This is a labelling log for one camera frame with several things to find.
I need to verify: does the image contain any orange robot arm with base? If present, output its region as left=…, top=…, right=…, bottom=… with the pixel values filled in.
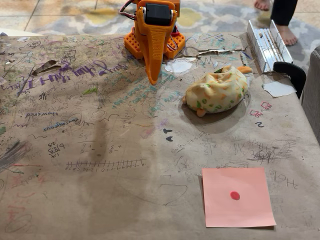
left=123, top=0, right=187, bottom=60

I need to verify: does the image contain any yellow spotted plush toy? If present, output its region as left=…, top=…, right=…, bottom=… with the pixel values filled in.
left=181, top=64, right=254, bottom=118

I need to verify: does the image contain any grey yellow patterned rug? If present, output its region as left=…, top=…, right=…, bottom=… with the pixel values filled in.
left=31, top=0, right=320, bottom=73

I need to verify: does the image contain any bare foot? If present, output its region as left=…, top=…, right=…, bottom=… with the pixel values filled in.
left=254, top=0, right=272, bottom=12
left=275, top=24, right=299, bottom=47

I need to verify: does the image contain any person leg in black trousers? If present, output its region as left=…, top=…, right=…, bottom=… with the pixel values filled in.
left=270, top=0, right=299, bottom=27

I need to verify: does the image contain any white paper scrap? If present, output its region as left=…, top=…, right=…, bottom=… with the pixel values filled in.
left=261, top=80, right=298, bottom=98

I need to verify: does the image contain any scribbled brown paper table cover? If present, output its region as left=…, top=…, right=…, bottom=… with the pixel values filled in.
left=0, top=31, right=320, bottom=240

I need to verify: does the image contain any white round object edge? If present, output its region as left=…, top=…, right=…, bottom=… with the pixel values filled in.
left=0, top=27, right=36, bottom=38

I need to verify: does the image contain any grey upholstered seat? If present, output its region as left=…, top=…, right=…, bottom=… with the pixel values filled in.
left=300, top=45, right=320, bottom=151

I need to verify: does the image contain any pink square sticky note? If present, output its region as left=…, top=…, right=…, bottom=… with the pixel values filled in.
left=201, top=167, right=277, bottom=229

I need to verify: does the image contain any red white black servo cable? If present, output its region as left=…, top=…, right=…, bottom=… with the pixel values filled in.
left=118, top=0, right=137, bottom=20

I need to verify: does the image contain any aluminium channel rail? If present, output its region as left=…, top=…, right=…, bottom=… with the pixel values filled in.
left=246, top=19, right=294, bottom=74

